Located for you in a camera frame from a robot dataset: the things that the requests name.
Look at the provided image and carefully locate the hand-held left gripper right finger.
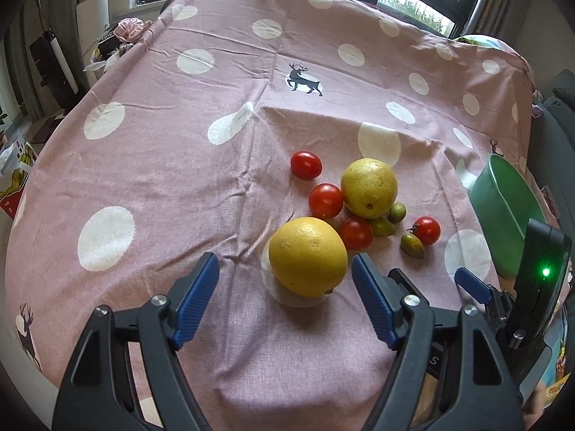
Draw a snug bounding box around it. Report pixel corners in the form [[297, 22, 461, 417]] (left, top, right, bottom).
[[351, 254, 525, 431]]

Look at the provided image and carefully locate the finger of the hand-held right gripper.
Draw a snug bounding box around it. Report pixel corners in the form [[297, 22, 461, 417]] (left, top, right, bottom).
[[387, 268, 424, 301], [455, 268, 516, 339]]

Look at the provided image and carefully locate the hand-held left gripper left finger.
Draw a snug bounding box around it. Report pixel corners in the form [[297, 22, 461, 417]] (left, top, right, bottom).
[[51, 252, 221, 431]]

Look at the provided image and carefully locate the red tomato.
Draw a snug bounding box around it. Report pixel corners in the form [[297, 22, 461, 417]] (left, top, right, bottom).
[[338, 216, 374, 251], [308, 182, 344, 219], [290, 151, 323, 181], [406, 216, 442, 246]]

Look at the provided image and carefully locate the orange citrus fruit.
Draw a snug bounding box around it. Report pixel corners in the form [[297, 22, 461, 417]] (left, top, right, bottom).
[[268, 217, 349, 298]]

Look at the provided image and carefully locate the green plastic basin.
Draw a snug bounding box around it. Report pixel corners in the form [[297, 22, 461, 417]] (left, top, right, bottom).
[[469, 153, 560, 279]]

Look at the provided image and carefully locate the yellow citrus fruit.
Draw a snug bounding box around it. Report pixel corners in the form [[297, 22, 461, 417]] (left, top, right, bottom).
[[340, 158, 399, 220]]

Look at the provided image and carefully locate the colourful printed packet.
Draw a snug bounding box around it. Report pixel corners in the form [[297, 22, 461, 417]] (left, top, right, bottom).
[[537, 323, 570, 409]]

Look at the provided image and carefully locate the pink polka dot tablecloth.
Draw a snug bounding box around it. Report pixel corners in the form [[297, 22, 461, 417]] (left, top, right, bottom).
[[4, 0, 540, 420]]

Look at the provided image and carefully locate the colourful printed box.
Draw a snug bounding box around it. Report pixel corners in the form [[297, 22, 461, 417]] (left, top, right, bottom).
[[0, 140, 40, 220]]

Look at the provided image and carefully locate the colourful printed cloth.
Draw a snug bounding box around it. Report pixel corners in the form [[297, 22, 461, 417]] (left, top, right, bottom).
[[453, 33, 510, 51]]

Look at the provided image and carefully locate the black stand with white roll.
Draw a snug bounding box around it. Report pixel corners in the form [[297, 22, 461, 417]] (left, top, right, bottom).
[[28, 29, 81, 111]]

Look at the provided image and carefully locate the pink crumpled cloth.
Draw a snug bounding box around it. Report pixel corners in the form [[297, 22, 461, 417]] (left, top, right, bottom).
[[113, 17, 154, 45]]

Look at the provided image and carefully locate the white board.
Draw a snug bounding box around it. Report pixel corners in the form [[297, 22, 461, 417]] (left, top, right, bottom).
[[75, 0, 111, 57]]

